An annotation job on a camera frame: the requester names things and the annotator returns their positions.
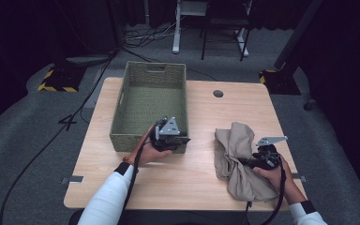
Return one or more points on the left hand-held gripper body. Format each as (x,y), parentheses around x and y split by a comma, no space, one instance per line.
(165,134)

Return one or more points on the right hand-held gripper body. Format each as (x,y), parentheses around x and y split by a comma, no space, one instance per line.
(268,156)

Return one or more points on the green woven basket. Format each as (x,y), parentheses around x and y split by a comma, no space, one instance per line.
(150,103)

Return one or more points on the person's left hand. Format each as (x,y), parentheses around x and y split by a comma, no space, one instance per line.
(147,153)

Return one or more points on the person's right hand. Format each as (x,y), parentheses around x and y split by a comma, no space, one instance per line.
(281,181)

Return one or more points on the grey tape piece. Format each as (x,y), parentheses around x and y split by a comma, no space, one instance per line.
(302,178)
(76,179)

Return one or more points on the small black caster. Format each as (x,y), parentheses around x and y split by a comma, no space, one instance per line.
(308,105)

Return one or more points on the person's lap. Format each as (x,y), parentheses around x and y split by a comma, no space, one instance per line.
(184,219)

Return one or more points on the black yellow striped stand base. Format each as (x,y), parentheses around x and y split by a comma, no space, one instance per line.
(281,82)
(62,79)

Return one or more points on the grey round stand base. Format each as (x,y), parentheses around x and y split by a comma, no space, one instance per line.
(89,59)

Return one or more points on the dark slanted pole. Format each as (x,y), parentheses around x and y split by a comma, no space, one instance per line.
(296,31)

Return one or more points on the white desk frame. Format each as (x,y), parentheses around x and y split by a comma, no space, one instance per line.
(176,34)

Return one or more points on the black chair frame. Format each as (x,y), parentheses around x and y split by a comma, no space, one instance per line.
(203,40)

